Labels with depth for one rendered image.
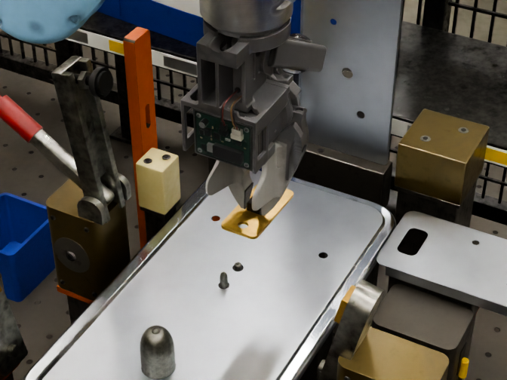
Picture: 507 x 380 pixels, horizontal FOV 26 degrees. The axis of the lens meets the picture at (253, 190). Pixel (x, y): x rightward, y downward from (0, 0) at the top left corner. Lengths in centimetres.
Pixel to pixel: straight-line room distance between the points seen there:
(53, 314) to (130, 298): 44
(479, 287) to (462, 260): 4
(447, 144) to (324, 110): 15
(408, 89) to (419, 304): 33
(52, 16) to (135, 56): 42
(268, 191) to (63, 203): 27
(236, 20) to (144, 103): 34
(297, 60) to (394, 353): 28
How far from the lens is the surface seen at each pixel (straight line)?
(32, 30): 74
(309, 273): 114
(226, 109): 89
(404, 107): 134
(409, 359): 100
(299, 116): 94
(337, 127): 129
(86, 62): 107
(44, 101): 197
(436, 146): 122
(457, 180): 122
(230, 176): 100
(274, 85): 92
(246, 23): 86
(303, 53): 96
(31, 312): 155
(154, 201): 120
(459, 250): 118
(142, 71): 116
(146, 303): 111
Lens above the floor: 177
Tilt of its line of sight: 38 degrees down
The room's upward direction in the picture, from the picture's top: straight up
